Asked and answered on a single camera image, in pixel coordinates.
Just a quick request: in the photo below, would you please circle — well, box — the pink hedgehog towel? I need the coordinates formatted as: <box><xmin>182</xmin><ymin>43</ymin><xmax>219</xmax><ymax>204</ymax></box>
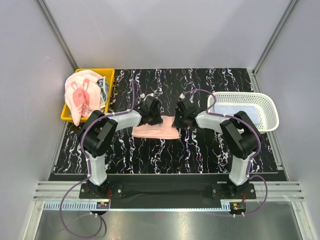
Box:
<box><xmin>132</xmin><ymin>115</ymin><xmax>180</xmax><ymax>140</ymax></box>

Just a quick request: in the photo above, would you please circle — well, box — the light blue towel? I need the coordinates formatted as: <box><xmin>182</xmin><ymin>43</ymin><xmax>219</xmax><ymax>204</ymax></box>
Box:
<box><xmin>213</xmin><ymin>105</ymin><xmax>260</xmax><ymax>125</ymax></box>

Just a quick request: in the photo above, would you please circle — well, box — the pink rabbit towel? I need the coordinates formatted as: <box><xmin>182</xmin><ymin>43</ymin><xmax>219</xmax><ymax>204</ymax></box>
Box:
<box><xmin>64</xmin><ymin>69</ymin><xmax>103</xmax><ymax>126</ymax></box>

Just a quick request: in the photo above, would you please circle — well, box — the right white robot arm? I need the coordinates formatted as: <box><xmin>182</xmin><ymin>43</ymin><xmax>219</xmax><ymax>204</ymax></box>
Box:
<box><xmin>172</xmin><ymin>98</ymin><xmax>262</xmax><ymax>199</ymax></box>

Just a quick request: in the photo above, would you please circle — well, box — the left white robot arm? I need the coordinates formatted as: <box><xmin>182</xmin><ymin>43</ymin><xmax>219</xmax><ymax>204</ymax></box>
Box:
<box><xmin>78</xmin><ymin>95</ymin><xmax>163</xmax><ymax>198</ymax></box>

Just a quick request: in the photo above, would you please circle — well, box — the blue patterned towel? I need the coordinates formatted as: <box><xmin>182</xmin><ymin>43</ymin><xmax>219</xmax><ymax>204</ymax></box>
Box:
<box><xmin>96</xmin><ymin>76</ymin><xmax>109</xmax><ymax>109</ymax></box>

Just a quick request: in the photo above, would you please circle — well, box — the yellow plastic bin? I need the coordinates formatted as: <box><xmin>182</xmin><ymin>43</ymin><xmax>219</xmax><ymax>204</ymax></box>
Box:
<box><xmin>60</xmin><ymin>68</ymin><xmax>115</xmax><ymax>126</ymax></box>

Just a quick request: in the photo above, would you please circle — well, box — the white perforated plastic basket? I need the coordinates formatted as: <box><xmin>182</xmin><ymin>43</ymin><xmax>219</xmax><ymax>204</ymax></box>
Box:
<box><xmin>207</xmin><ymin>91</ymin><xmax>279</xmax><ymax>133</ymax></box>

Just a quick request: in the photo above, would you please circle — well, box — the right controller board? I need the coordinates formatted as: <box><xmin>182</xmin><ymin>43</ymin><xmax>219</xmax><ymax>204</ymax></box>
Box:
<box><xmin>230</xmin><ymin>202</ymin><xmax>247</xmax><ymax>212</ymax></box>

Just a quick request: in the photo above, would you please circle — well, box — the controller board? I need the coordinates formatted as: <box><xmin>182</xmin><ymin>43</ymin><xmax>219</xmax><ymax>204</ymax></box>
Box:
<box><xmin>96</xmin><ymin>201</ymin><xmax>110</xmax><ymax>210</ymax></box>
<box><xmin>230</xmin><ymin>202</ymin><xmax>247</xmax><ymax>212</ymax></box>

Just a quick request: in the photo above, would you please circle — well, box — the left controller board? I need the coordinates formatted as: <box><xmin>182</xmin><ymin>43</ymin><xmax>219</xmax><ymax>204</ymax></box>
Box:
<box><xmin>96</xmin><ymin>201</ymin><xmax>110</xmax><ymax>210</ymax></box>

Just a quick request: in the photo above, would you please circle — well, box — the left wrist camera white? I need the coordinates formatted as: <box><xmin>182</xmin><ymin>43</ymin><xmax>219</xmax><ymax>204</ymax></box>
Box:
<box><xmin>140</xmin><ymin>93</ymin><xmax>154</xmax><ymax>99</ymax></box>

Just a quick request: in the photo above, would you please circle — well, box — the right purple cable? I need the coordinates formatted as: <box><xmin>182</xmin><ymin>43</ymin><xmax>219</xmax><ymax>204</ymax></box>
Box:
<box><xmin>179</xmin><ymin>89</ymin><xmax>270</xmax><ymax>217</ymax></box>

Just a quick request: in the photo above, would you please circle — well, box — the purple cable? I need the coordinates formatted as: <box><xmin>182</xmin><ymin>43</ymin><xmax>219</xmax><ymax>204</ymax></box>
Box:
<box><xmin>59</xmin><ymin>79</ymin><xmax>146</xmax><ymax>238</ymax></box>
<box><xmin>179</xmin><ymin>89</ymin><xmax>270</xmax><ymax>217</ymax></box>

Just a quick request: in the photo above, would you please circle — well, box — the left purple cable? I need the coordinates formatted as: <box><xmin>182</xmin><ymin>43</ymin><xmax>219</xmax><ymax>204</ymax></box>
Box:
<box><xmin>59</xmin><ymin>79</ymin><xmax>146</xmax><ymax>238</ymax></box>

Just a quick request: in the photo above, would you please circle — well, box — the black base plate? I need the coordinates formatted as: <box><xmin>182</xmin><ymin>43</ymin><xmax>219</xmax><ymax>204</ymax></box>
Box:
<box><xmin>79</xmin><ymin>173</ymin><xmax>257</xmax><ymax>212</ymax></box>

